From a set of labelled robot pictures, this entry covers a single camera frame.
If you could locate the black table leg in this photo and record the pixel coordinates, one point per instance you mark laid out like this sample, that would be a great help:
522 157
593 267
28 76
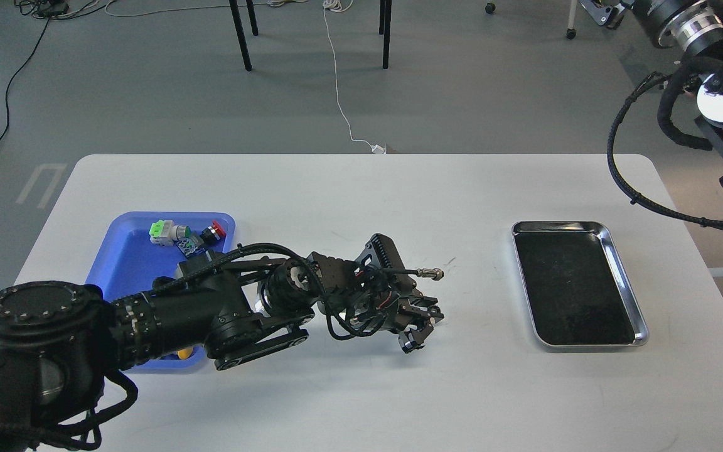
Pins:
239 29
384 29

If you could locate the silver metal tray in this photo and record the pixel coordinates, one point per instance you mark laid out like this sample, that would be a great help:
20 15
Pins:
577 291

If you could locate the green white push button switch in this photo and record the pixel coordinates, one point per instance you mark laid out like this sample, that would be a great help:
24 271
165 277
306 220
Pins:
166 232

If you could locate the black wrist camera block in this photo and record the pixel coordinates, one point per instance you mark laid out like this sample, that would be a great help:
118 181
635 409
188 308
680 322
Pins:
378 274

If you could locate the red push button switch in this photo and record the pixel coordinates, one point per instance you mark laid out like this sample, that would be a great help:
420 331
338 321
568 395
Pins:
191 243

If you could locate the yellow mushroom push button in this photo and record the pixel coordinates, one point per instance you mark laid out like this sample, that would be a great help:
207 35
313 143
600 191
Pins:
183 354

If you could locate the black table leg right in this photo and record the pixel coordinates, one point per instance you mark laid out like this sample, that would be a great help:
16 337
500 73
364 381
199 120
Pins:
384 29

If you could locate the blue plastic tray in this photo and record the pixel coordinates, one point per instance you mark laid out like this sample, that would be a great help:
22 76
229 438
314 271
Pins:
128 262

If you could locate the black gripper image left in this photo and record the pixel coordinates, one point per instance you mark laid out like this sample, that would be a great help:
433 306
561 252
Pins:
366 305

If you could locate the black table leg left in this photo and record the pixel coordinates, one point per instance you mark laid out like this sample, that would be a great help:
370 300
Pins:
239 29

